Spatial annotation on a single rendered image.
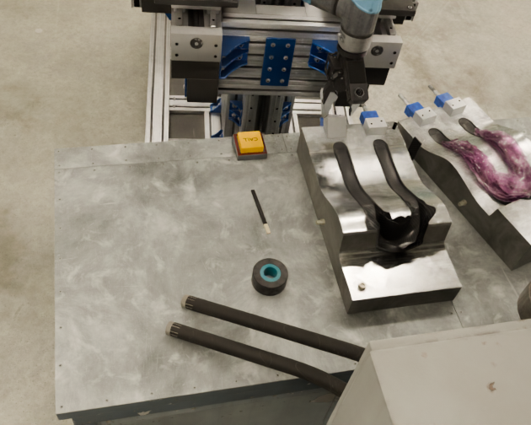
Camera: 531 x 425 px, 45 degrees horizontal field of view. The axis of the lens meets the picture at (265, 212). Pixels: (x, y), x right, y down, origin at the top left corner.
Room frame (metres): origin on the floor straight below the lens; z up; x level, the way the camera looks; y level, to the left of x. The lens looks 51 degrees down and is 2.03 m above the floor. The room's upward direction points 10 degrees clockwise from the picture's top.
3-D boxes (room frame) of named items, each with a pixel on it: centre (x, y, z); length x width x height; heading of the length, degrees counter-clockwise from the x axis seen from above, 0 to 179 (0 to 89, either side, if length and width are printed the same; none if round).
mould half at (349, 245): (1.02, -0.26, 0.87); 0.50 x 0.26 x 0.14; 19
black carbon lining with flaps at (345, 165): (1.04, -0.26, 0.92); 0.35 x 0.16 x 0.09; 19
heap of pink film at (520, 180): (1.22, -0.56, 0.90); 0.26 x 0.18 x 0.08; 37
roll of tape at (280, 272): (0.79, -0.03, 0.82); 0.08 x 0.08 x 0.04
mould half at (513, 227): (1.22, -0.57, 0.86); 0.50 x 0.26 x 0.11; 37
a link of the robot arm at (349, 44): (1.24, -0.13, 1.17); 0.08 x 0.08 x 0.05
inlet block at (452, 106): (1.47, -0.44, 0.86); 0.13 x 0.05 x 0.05; 37
